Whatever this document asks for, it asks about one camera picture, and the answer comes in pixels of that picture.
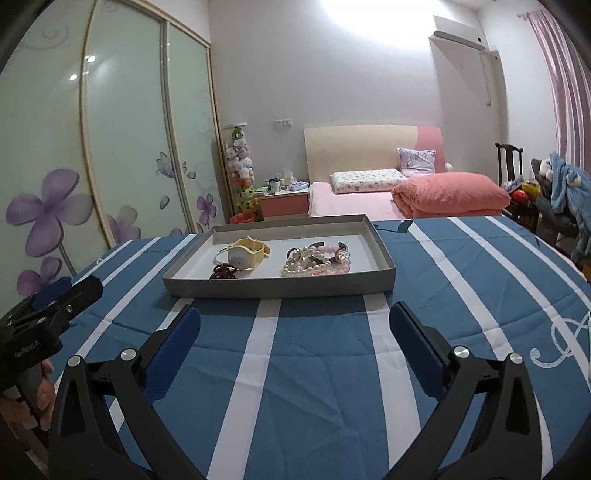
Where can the blue white striped blanket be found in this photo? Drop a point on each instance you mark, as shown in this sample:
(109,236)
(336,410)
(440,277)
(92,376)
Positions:
(323,369)

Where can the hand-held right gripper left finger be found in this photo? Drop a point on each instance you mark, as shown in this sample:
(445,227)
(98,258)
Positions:
(175,353)

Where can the white wall socket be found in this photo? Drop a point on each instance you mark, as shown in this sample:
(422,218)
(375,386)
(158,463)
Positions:
(283,122)

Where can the pink curtain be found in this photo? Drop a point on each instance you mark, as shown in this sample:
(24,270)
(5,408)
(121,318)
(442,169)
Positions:
(554,78)

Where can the person's left hand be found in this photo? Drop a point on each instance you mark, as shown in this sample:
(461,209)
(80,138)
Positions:
(45,392)

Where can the floral sliding door wardrobe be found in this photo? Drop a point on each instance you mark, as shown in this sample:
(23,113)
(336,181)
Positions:
(115,138)

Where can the red waste bin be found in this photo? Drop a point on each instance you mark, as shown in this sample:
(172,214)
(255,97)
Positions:
(241,218)

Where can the dark wooden chair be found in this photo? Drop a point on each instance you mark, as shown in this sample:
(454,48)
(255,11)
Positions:
(508,161)

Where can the tube of plush toys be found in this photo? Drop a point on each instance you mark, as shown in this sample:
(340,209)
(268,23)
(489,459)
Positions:
(240,166)

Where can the thin silver bangle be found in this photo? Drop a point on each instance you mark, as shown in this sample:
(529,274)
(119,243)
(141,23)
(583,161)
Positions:
(223,254)

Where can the white mug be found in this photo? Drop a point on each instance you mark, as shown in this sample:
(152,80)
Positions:
(275,185)

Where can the pile of clothes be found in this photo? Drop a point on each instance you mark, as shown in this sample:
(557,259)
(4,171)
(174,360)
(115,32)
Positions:
(563,198)

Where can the purple pillow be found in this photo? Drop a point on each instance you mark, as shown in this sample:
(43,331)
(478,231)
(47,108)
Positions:
(418,161)

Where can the folded pink duvet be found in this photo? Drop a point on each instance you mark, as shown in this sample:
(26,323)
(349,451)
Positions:
(452,194)

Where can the white air conditioner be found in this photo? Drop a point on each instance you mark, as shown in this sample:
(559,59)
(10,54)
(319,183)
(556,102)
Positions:
(459,34)

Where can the yellow wristwatch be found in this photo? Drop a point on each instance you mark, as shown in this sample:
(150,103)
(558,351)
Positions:
(247,254)

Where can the white floral pillow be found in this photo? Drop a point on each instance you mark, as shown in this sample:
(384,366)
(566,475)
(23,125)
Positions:
(364,181)

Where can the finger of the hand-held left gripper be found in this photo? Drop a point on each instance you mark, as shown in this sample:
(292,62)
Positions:
(51,290)
(74,297)

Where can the beige pink bed headboard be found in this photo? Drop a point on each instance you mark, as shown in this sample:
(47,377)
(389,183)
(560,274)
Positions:
(360,147)

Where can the pink beige nightstand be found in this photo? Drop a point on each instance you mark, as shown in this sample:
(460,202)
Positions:
(284,205)

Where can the pink bed sheet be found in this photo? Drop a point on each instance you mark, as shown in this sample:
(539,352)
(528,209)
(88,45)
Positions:
(346,205)

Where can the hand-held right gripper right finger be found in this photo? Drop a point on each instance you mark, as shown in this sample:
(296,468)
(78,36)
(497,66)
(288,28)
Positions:
(418,353)

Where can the silver cuff bangle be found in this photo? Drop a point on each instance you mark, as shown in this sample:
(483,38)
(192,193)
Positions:
(330,243)

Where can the grey cardboard tray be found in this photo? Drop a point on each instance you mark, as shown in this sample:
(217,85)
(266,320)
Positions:
(277,286)

